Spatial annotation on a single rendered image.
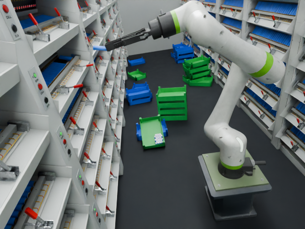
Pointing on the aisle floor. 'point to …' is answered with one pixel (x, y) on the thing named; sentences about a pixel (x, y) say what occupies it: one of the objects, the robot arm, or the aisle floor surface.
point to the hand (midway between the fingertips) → (114, 44)
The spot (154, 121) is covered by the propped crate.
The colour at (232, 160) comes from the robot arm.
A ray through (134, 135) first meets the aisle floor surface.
